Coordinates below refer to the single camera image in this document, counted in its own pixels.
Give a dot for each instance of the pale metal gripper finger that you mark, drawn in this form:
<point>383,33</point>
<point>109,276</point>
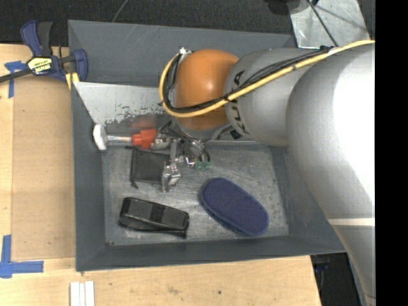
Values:
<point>166,178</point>
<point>175,174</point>

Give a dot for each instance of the black stapler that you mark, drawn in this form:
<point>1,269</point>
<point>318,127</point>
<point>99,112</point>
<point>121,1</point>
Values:
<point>153,217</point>

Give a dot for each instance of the blue oval sponge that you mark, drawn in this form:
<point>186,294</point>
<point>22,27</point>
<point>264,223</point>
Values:
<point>234,206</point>

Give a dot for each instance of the grey metal bin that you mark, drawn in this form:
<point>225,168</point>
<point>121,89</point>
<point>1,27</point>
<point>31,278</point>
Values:
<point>121,53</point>

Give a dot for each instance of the pale wood flat board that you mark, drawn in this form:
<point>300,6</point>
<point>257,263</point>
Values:
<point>41,171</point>

